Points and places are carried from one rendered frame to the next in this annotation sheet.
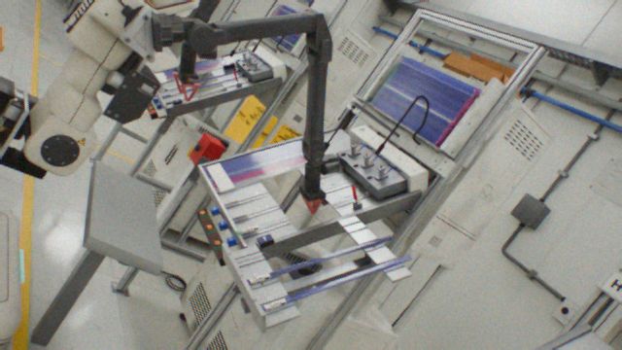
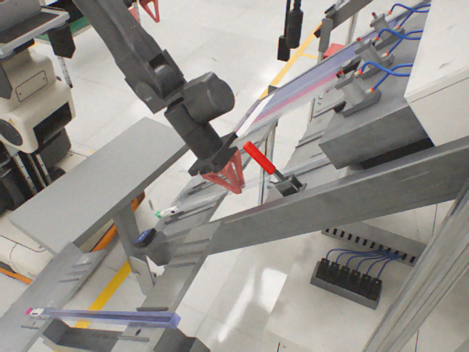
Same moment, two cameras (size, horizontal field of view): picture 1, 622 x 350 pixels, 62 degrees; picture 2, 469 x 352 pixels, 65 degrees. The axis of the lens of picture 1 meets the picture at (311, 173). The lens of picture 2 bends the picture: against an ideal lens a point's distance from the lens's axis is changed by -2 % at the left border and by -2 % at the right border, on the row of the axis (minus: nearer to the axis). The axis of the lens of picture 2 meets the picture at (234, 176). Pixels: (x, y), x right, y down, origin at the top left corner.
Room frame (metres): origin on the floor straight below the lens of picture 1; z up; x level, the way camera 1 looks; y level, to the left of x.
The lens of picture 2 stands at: (1.65, -0.53, 1.45)
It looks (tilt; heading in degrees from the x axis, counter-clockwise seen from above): 44 degrees down; 62
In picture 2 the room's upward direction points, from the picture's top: straight up
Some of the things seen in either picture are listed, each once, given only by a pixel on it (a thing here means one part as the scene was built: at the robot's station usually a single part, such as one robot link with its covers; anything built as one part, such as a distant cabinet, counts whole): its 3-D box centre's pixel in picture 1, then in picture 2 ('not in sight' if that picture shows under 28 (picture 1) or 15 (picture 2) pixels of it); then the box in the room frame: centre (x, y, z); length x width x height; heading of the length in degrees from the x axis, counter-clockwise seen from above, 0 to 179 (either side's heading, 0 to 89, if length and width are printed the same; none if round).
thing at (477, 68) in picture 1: (489, 74); not in sight; (2.49, -0.40, 1.82); 0.68 x 0.30 x 0.20; 36
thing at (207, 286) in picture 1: (280, 321); (395, 315); (2.35, -0.29, 0.31); 0.70 x 0.65 x 0.62; 36
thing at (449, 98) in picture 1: (427, 102); not in sight; (2.23, -0.23, 1.52); 0.51 x 0.13 x 0.27; 36
